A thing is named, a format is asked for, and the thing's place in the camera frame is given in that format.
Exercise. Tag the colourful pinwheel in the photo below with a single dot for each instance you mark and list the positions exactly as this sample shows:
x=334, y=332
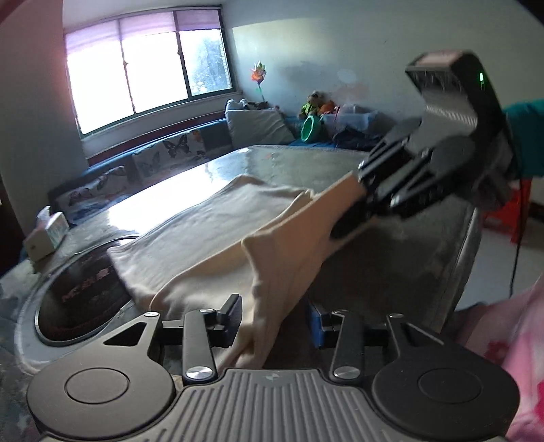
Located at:
x=258, y=74

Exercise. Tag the person's right hand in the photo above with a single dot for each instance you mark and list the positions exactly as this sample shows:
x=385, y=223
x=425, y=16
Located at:
x=497, y=191

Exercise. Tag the person's right forearm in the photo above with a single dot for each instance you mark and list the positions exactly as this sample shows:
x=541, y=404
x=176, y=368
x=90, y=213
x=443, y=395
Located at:
x=527, y=136

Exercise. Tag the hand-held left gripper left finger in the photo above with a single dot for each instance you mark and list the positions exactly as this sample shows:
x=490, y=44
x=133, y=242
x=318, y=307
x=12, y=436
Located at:
x=231, y=323

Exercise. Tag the grey pillow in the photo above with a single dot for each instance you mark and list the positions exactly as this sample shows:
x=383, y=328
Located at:
x=255, y=127

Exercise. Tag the plush toy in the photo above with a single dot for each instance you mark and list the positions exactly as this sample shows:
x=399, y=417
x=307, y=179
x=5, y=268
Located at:
x=314, y=102

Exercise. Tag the red plastic stool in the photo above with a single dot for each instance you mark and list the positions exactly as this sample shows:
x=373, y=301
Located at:
x=505, y=212

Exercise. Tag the clear plastic storage box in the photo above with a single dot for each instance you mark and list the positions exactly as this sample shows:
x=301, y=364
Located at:
x=352, y=121

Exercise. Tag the dark blue clothes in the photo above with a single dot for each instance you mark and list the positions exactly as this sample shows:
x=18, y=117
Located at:
x=357, y=140

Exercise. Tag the blue corner sofa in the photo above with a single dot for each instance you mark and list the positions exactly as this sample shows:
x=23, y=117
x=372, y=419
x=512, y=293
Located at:
x=106, y=163

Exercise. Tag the cream long-sleeve garment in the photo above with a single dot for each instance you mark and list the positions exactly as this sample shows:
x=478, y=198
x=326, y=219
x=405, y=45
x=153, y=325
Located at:
x=204, y=238

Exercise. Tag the window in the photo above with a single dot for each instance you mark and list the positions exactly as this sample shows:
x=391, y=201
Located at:
x=148, y=72

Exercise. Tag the round black induction cooktop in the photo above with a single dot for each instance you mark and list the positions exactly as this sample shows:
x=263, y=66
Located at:
x=76, y=306

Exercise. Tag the white tissue box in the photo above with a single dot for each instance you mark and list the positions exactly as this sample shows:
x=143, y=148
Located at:
x=42, y=242

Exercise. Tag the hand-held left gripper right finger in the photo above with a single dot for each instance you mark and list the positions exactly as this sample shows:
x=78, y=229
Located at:
x=316, y=327

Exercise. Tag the green plastic bowl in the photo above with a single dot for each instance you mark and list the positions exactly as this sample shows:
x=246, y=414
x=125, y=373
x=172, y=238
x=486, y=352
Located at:
x=312, y=129

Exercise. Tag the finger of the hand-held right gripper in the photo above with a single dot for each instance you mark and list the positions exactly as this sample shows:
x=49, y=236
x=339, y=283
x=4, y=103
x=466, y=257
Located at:
x=382, y=208
x=391, y=161

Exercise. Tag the person's pink clothing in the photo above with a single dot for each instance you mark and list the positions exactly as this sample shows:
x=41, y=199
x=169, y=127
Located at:
x=522, y=340

